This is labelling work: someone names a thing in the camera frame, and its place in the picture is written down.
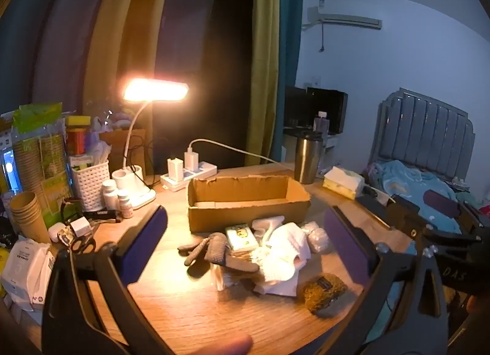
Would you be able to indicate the grey padded headboard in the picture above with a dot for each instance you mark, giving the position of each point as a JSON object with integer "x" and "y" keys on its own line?
{"x": 421, "y": 129}

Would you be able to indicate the stack of brown paper cups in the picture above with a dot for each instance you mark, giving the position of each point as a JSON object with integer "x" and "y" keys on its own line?
{"x": 28, "y": 217}

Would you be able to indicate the brown paper bag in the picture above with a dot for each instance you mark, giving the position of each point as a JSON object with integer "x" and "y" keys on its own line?
{"x": 118, "y": 148}

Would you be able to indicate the stainless steel tumbler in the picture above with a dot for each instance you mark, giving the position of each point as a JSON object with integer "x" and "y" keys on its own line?
{"x": 306, "y": 160}

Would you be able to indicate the large white pill bottle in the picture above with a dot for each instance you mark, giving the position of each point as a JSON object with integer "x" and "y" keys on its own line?
{"x": 110, "y": 196}

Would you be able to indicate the brown cardboard box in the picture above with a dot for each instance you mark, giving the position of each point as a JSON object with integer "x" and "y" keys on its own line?
{"x": 249, "y": 217}

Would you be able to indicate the green bag of paper cups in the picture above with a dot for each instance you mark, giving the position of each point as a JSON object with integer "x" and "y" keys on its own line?
{"x": 42, "y": 156}

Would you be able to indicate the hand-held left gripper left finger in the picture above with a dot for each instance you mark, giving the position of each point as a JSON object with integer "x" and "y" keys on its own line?
{"x": 147, "y": 248}

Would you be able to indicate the white power strip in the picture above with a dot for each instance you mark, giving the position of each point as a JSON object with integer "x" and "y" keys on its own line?
{"x": 206, "y": 169}

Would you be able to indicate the small white box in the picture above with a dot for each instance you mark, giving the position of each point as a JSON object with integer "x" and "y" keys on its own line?
{"x": 81, "y": 227}

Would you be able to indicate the striped colourful curtain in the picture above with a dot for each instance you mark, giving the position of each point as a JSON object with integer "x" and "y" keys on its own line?
{"x": 76, "y": 33}

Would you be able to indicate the teal curtain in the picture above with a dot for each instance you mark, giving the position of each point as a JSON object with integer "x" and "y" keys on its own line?
{"x": 289, "y": 72}

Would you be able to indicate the white air conditioner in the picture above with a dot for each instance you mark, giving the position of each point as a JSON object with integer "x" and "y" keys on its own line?
{"x": 344, "y": 20}

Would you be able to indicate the olive green curtain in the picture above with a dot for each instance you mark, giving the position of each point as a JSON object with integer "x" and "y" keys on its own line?
{"x": 264, "y": 72}

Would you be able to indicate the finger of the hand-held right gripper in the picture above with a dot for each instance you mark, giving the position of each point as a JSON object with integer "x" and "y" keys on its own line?
{"x": 404, "y": 211}
{"x": 440, "y": 204}

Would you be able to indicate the white plug charger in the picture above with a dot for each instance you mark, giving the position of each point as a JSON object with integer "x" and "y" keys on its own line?
{"x": 191, "y": 160}
{"x": 175, "y": 169}

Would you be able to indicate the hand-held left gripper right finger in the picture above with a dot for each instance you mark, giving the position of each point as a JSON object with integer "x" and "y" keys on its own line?
{"x": 346, "y": 248}

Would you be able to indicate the black flat case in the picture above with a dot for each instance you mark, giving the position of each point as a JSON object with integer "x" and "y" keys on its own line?
{"x": 373, "y": 204}

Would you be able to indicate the person's left hand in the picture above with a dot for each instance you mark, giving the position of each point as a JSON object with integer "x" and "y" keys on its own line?
{"x": 226, "y": 345}

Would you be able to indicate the light blue blanket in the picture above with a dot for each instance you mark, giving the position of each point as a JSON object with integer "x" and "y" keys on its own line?
{"x": 405, "y": 186}

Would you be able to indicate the yellow tissue box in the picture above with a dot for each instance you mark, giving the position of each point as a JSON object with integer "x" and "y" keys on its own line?
{"x": 340, "y": 183}

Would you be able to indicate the black stapler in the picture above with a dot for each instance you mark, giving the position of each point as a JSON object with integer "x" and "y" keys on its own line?
{"x": 101, "y": 215}

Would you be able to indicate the black scissors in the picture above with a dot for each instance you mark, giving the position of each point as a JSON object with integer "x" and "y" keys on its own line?
{"x": 78, "y": 242}

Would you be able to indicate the clear plastic bag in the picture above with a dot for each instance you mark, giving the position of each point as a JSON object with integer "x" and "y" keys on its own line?
{"x": 317, "y": 238}

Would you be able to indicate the white desk lamp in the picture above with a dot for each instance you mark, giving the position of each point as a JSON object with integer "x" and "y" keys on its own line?
{"x": 157, "y": 89}

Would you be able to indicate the white woven basket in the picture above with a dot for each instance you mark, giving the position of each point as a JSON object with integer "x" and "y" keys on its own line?
{"x": 90, "y": 183}

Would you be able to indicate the pocket tissue pack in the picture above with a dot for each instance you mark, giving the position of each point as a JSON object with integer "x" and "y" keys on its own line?
{"x": 241, "y": 238}

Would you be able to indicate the red jar with yellow lid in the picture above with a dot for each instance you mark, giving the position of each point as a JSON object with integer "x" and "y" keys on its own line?
{"x": 77, "y": 137}

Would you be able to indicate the plastic bottle with white cap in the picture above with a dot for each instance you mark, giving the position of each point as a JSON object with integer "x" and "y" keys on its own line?
{"x": 320, "y": 121}

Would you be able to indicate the round white printed case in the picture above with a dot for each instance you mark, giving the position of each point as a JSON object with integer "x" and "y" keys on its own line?
{"x": 57, "y": 233}

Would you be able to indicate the crumpled plastic bag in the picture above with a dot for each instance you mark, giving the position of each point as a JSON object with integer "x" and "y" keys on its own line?
{"x": 101, "y": 125}

